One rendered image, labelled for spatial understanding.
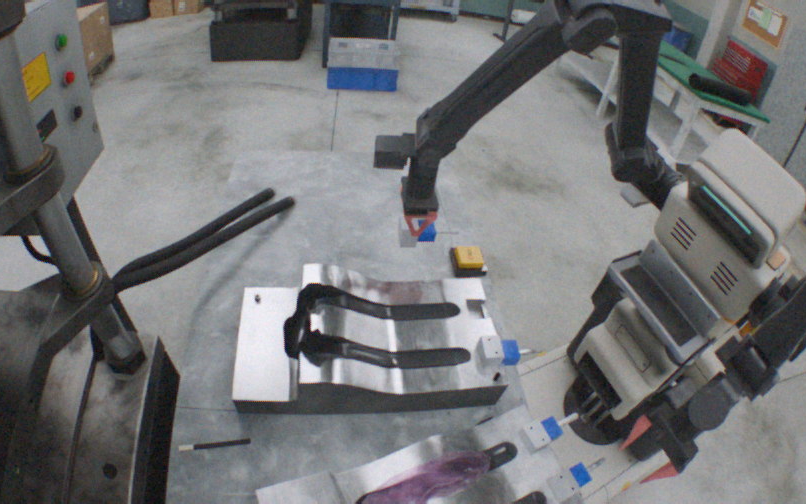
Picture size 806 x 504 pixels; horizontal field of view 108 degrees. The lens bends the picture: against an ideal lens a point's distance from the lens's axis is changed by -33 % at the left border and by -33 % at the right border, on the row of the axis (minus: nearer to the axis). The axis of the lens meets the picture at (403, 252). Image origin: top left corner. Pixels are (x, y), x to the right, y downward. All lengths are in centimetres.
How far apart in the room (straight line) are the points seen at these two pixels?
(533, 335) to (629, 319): 108
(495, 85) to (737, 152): 44
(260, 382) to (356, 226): 53
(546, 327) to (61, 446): 196
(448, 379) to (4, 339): 81
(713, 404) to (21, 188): 92
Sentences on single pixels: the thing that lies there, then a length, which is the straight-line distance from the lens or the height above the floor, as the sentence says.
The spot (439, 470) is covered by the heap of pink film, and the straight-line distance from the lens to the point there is 68.
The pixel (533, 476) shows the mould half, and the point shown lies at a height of 85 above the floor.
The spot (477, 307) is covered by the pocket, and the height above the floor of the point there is 86.
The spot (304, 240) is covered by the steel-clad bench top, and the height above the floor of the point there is 80.
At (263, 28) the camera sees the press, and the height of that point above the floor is 35.
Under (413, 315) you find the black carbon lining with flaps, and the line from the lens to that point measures 87.
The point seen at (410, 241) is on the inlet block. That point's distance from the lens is 94.
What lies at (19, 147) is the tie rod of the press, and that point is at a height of 133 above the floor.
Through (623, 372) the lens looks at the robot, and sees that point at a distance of 108.
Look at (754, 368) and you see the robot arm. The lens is 64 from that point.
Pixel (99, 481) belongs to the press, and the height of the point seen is 78.
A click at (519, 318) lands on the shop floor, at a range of 212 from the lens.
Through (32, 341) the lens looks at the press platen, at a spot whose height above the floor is 104.
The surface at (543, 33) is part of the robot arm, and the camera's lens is 57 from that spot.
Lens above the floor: 157
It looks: 44 degrees down
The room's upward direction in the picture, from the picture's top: 10 degrees clockwise
